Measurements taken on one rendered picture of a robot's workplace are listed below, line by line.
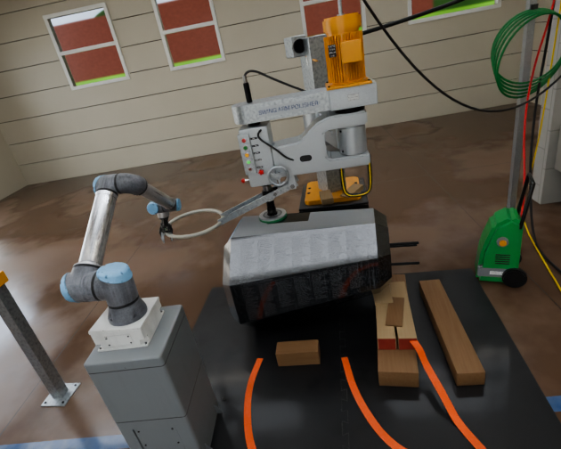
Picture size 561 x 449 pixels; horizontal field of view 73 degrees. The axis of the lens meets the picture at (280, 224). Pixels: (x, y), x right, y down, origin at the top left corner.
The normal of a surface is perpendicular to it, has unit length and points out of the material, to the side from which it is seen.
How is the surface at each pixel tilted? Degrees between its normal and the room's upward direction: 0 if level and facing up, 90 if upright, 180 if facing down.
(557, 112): 90
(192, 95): 90
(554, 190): 90
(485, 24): 90
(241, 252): 45
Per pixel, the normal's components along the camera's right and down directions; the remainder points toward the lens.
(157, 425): -0.04, 0.44
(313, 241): -0.21, -0.30
